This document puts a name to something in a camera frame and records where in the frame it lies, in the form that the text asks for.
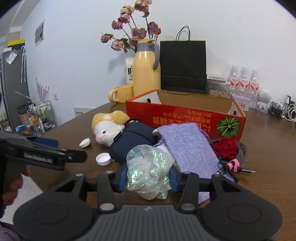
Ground small white cap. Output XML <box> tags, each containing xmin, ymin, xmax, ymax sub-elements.
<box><xmin>79</xmin><ymin>138</ymin><xmax>91</xmax><ymax>148</ymax></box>

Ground white bottle cap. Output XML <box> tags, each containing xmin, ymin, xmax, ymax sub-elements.
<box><xmin>95</xmin><ymin>153</ymin><xmax>112</xmax><ymax>166</ymax></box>

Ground purple knitted cloth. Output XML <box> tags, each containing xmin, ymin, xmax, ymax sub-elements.
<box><xmin>152</xmin><ymin>122</ymin><xmax>235</xmax><ymax>204</ymax></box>

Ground black usb cable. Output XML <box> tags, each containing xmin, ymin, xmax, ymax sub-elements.
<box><xmin>209</xmin><ymin>138</ymin><xmax>256</xmax><ymax>183</ymax></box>

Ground plush toy yellow white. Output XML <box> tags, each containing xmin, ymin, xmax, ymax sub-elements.
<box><xmin>92</xmin><ymin>110</ymin><xmax>130</xmax><ymax>147</ymax></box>

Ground red knitted item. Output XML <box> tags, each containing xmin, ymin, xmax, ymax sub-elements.
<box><xmin>211</xmin><ymin>138</ymin><xmax>238</xmax><ymax>160</ymax></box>

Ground navy blue pouch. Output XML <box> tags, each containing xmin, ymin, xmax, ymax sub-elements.
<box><xmin>109</xmin><ymin>118</ymin><xmax>158</xmax><ymax>164</ymax></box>

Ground person's left hand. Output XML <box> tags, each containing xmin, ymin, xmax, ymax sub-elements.
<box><xmin>2</xmin><ymin>177</ymin><xmax>23</xmax><ymax>206</ymax></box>

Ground metal storage rack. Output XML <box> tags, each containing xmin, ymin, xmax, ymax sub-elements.
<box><xmin>29</xmin><ymin>100</ymin><xmax>57</xmax><ymax>136</ymax></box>

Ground grey refrigerator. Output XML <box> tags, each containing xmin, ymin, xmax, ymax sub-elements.
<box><xmin>1</xmin><ymin>40</ymin><xmax>30</xmax><ymax>132</ymax></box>

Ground red orange cardboard box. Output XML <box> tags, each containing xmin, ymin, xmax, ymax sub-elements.
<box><xmin>125</xmin><ymin>90</ymin><xmax>246</xmax><ymax>141</ymax></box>

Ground yellow mug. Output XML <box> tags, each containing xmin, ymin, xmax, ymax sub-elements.
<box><xmin>108</xmin><ymin>85</ymin><xmax>133</xmax><ymax>103</ymax></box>

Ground small white tin box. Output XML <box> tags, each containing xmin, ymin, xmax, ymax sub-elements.
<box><xmin>231</xmin><ymin>95</ymin><xmax>250</xmax><ymax>111</ymax></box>

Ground clear seed container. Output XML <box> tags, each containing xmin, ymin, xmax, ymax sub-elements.
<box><xmin>207</xmin><ymin>79</ymin><xmax>230</xmax><ymax>98</ymax></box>

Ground water bottle middle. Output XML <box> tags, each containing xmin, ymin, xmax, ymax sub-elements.
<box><xmin>238</xmin><ymin>67</ymin><xmax>250</xmax><ymax>97</ymax></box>

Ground water bottle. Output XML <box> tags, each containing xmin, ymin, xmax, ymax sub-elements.
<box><xmin>238</xmin><ymin>67</ymin><xmax>250</xmax><ymax>97</ymax></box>
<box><xmin>228</xmin><ymin>65</ymin><xmax>239</xmax><ymax>97</ymax></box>
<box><xmin>249</xmin><ymin>69</ymin><xmax>259</xmax><ymax>109</ymax></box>

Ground water bottle left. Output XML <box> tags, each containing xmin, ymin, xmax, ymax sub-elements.
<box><xmin>228</xmin><ymin>65</ymin><xmax>239</xmax><ymax>97</ymax></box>

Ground flat white red box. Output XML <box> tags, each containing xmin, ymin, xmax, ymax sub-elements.
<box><xmin>207</xmin><ymin>74</ymin><xmax>228</xmax><ymax>82</ymax></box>

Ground yellow thermos jug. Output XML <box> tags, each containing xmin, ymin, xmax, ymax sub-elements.
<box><xmin>132</xmin><ymin>39</ymin><xmax>161</xmax><ymax>96</ymax></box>

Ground white robot figurine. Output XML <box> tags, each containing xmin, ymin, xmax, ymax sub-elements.
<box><xmin>256</xmin><ymin>88</ymin><xmax>271</xmax><ymax>113</ymax></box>

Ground water bottle right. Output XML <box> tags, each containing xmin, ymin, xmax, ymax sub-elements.
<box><xmin>249</xmin><ymin>69</ymin><xmax>259</xmax><ymax>109</ymax></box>

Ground black paper bag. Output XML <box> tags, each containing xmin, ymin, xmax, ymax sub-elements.
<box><xmin>159</xmin><ymin>25</ymin><xmax>207</xmax><ymax>94</ymax></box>

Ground dried rose bouquet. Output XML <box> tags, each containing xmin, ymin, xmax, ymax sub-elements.
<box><xmin>100</xmin><ymin>0</ymin><xmax>162</xmax><ymax>53</ymax></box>

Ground tangled charger cables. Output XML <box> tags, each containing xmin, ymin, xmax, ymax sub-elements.
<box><xmin>268</xmin><ymin>94</ymin><xmax>296</xmax><ymax>123</ymax></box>

